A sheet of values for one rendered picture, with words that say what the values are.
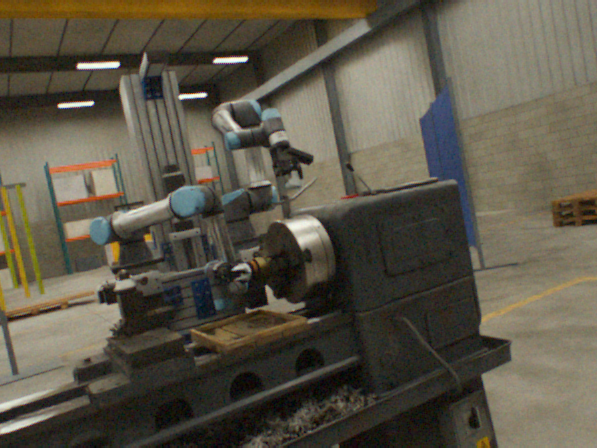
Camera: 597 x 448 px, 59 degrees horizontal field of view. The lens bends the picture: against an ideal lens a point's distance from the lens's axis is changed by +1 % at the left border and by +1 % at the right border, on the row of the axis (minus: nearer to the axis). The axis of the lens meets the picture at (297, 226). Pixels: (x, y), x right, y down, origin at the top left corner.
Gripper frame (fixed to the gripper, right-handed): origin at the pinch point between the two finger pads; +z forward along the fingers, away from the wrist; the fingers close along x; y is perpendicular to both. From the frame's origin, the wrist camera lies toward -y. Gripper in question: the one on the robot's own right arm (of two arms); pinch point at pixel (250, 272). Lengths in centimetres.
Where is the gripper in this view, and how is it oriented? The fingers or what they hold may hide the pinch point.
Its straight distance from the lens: 184.7
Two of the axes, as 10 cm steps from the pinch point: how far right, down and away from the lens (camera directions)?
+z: 4.6, -0.4, -8.9
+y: -8.7, 2.0, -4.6
